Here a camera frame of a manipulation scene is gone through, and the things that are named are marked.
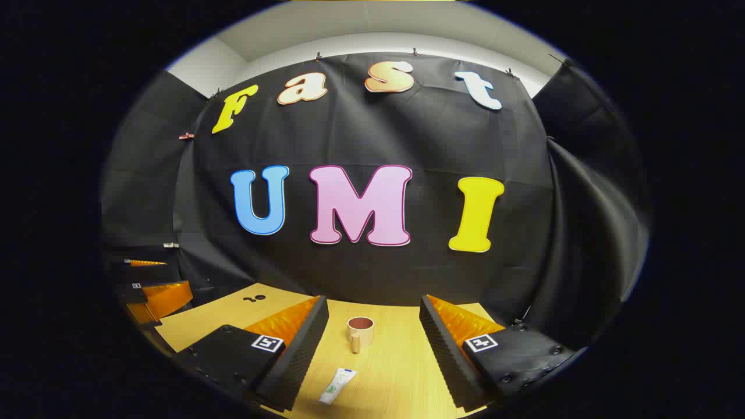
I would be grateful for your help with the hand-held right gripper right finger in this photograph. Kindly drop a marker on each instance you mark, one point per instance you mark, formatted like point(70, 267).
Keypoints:
point(445, 349)

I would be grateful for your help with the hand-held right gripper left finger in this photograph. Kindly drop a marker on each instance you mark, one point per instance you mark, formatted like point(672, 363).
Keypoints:
point(302, 349)

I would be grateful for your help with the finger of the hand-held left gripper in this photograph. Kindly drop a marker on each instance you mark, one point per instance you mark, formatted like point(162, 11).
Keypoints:
point(145, 263)
point(169, 297)

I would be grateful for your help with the white toothpaste tube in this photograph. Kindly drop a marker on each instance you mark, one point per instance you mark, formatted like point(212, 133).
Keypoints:
point(337, 385)

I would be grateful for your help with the beige cup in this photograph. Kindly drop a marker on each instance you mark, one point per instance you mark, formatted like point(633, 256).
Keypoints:
point(361, 334)

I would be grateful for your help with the wooden desktop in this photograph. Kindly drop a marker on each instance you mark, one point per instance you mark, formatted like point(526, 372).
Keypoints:
point(384, 372)

